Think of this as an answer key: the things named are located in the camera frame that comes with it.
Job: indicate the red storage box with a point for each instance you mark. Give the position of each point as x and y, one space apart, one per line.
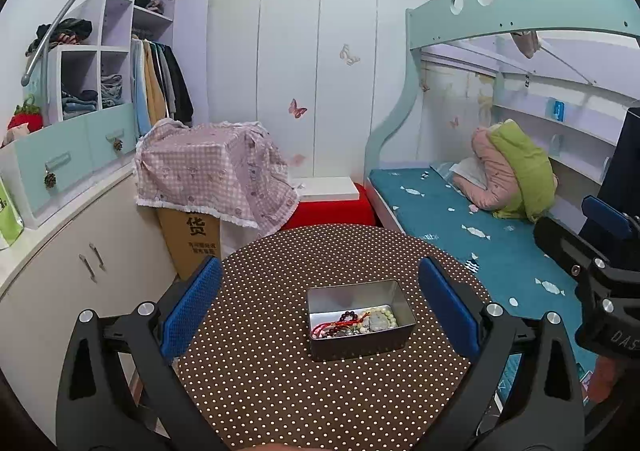
358 211

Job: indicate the teal bunk bed frame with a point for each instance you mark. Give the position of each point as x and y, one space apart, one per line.
443 21

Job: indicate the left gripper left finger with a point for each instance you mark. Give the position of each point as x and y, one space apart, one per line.
118 389

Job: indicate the green white bag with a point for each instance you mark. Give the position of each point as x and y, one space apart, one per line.
11 223

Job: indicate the teal drawer shelf unit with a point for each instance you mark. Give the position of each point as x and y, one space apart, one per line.
82 84

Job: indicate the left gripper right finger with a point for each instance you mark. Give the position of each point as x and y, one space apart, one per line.
543 410

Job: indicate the red strawberry plush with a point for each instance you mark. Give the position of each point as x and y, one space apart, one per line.
28 114

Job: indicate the white board on box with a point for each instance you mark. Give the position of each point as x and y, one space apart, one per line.
325 189

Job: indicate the pink quilted jacket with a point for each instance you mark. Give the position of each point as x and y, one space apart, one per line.
502 191

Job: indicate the white low cabinet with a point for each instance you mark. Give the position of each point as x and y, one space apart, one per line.
110 258

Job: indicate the silver metal tin box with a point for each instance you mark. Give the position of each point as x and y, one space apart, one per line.
358 320

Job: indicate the green blanket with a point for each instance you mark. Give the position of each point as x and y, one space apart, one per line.
532 172

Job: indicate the pink butterfly wall sticker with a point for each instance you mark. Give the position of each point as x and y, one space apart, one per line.
296 110

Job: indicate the teal bed mattress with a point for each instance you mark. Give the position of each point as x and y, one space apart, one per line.
501 253

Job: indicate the person's right hand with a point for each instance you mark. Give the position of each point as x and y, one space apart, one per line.
606 374

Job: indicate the pink checkered cloth cover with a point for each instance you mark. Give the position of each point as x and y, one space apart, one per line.
232 171

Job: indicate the dark hanging garment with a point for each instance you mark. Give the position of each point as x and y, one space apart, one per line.
620 170

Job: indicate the hanging clothes row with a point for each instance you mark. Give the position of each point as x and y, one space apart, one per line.
158 86

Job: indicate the brown cardboard box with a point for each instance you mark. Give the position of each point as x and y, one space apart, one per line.
190 238

